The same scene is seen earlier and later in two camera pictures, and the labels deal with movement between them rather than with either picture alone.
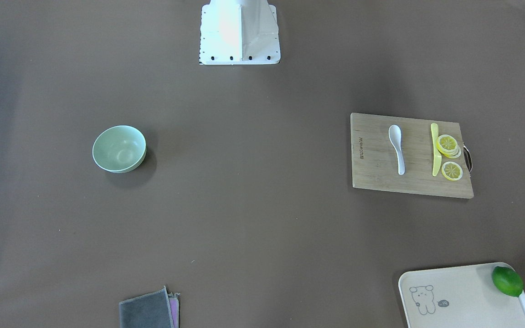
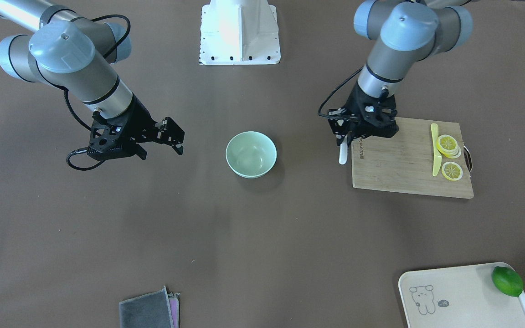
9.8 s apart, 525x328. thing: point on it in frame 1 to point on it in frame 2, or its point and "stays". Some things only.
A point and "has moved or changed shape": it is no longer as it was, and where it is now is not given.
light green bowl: [120, 149] has moved or changed shape
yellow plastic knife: [437, 157] stays
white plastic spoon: [395, 136] to [343, 152]
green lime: [507, 281] stays
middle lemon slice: [453, 153] stays
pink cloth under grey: [174, 307] stays
